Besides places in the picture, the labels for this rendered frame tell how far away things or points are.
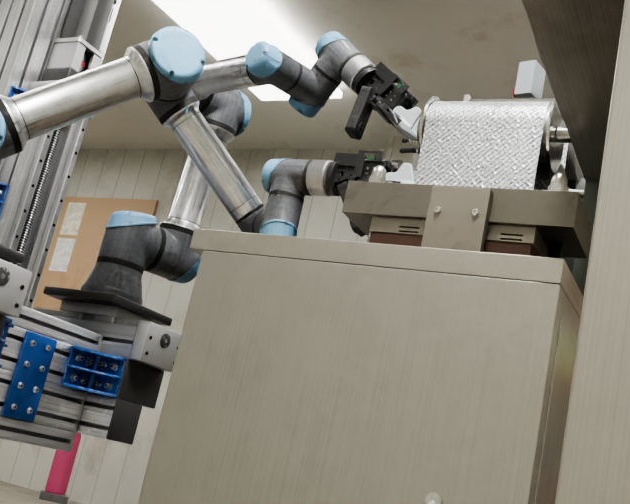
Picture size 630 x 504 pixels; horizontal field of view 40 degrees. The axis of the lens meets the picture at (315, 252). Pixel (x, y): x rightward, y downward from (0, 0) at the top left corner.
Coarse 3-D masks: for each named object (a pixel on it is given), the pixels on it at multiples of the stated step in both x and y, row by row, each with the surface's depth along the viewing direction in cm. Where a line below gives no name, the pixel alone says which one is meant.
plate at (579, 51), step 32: (544, 0) 110; (576, 0) 108; (608, 0) 107; (544, 32) 117; (576, 32) 115; (608, 32) 113; (544, 64) 125; (576, 64) 123; (608, 64) 121; (576, 96) 132; (608, 96) 129; (576, 128) 142
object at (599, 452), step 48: (624, 48) 81; (624, 96) 80; (624, 144) 78; (624, 192) 77; (624, 240) 75; (624, 288) 74; (624, 336) 73; (576, 384) 73; (624, 384) 72; (576, 432) 72; (624, 432) 70; (576, 480) 71; (624, 480) 69
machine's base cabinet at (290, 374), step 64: (256, 256) 151; (192, 320) 152; (256, 320) 147; (320, 320) 142; (384, 320) 138; (448, 320) 133; (512, 320) 129; (576, 320) 142; (192, 384) 148; (256, 384) 143; (320, 384) 139; (384, 384) 134; (448, 384) 130; (512, 384) 126; (192, 448) 144; (256, 448) 140; (320, 448) 135; (384, 448) 131; (448, 448) 127; (512, 448) 124
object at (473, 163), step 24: (432, 144) 174; (456, 144) 172; (480, 144) 170; (504, 144) 167; (528, 144) 165; (432, 168) 172; (456, 168) 170; (480, 168) 168; (504, 168) 166; (528, 168) 164
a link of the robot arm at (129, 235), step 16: (112, 224) 212; (128, 224) 211; (144, 224) 213; (112, 240) 210; (128, 240) 210; (144, 240) 213; (160, 240) 216; (112, 256) 209; (128, 256) 210; (144, 256) 213; (160, 256) 216
